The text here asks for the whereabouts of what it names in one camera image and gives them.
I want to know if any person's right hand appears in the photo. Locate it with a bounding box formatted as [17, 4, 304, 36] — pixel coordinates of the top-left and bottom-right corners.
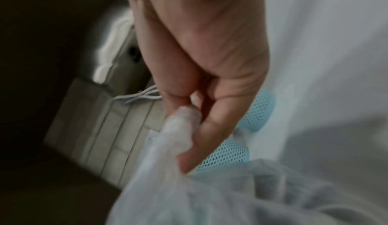
[123, 0, 271, 174]

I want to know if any teal mesh cup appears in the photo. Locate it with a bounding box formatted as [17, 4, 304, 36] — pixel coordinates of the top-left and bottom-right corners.
[197, 138, 251, 172]
[239, 89, 277, 132]

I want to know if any clear plastic bag of cutlery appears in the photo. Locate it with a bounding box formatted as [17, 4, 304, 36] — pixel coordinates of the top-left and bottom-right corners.
[105, 106, 388, 225]

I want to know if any grey wall-mounted appliance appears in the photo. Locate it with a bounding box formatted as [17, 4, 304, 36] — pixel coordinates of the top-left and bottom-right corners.
[91, 6, 152, 95]

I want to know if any white power cable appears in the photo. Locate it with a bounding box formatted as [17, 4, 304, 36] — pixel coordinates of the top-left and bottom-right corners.
[113, 85, 163, 105]

